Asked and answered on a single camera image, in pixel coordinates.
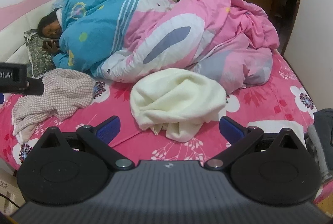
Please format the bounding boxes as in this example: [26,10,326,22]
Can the pink floral bedsheet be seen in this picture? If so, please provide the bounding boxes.
[0,50,333,198]

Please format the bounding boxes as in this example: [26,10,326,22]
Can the pink white checkered garment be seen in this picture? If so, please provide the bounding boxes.
[12,68,95,141]

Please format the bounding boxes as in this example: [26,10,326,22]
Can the tan cardboard box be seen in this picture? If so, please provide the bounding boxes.
[0,169,24,214]

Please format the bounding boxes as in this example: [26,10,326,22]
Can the pink white bed frame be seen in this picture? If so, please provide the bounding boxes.
[0,0,78,63]

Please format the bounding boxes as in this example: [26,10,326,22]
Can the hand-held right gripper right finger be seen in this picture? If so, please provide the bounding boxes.
[204,116,302,170]

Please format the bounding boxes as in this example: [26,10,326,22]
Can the pink and blue quilt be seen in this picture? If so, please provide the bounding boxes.
[52,0,280,89]

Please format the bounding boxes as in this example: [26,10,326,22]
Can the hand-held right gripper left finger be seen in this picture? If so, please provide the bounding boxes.
[39,116,134,170]

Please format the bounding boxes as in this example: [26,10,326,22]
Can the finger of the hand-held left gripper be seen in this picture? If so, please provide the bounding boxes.
[25,78,45,96]

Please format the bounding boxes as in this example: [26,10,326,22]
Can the green patterned pillow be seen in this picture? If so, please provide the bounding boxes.
[24,29,56,79]

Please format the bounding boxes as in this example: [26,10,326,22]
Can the grey garment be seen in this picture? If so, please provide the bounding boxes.
[304,108,333,184]

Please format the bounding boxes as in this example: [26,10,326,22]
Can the cream knitted sweater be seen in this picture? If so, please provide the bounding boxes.
[129,68,227,142]

